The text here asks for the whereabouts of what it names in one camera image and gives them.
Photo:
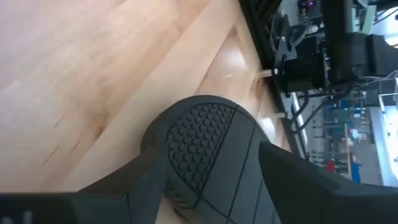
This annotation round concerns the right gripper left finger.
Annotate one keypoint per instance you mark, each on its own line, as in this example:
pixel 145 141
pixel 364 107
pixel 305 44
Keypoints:
pixel 136 186

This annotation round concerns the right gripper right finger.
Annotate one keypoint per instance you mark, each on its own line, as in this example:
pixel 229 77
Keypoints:
pixel 311 196

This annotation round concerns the black rubber slide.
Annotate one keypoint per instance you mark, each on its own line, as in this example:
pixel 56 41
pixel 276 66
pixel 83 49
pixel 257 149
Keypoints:
pixel 199 140

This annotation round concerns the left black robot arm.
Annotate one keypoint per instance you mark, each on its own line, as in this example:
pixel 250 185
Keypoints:
pixel 351 56

